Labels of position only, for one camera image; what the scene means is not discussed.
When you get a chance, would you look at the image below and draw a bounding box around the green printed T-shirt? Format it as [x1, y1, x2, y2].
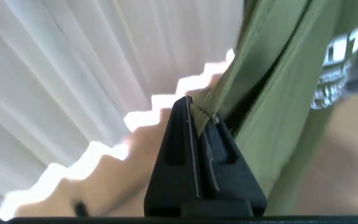
[193, 0, 358, 217]

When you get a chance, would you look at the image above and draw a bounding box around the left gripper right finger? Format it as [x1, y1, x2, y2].
[197, 117, 269, 218]

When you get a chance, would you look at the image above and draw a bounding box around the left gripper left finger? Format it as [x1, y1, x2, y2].
[144, 95, 201, 218]

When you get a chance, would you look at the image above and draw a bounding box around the beige curtain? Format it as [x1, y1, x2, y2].
[0, 0, 246, 219]

